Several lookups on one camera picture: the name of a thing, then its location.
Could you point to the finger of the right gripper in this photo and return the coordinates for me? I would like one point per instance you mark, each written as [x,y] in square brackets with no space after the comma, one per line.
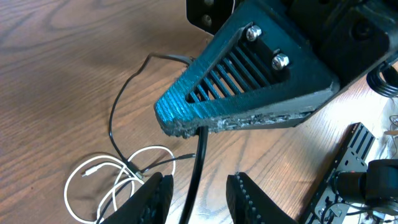
[256,73]

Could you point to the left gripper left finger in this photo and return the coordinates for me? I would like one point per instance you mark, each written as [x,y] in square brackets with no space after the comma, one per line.
[150,204]

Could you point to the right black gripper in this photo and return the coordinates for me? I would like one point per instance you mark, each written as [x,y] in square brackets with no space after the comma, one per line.
[351,37]

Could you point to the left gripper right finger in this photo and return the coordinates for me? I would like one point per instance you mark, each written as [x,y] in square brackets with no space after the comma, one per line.
[249,204]

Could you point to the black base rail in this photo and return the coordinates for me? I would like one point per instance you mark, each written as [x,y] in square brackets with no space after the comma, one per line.
[350,180]

